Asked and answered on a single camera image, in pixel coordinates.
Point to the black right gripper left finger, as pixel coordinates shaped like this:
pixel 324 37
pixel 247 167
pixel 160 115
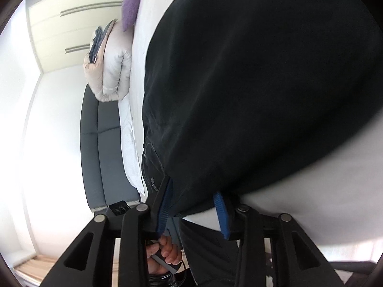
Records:
pixel 159 203

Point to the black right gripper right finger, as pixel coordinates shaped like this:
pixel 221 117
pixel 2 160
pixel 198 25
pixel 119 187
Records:
pixel 223 216

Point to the black denim pants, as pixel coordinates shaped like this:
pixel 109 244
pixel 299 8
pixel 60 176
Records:
pixel 240 94

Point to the person's left hand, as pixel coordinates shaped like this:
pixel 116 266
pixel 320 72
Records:
pixel 171 253

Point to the dark grey sofa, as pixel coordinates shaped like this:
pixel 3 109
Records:
pixel 103 173

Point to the folded beige white duvet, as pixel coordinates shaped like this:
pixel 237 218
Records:
pixel 109 77

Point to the folded blue grey cloth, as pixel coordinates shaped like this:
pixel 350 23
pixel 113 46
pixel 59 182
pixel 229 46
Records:
pixel 99 35

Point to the purple cushion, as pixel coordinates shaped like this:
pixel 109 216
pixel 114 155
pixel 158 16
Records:
pixel 129 12

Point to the cream wardrobe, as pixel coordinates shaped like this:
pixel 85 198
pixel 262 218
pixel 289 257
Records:
pixel 61 30

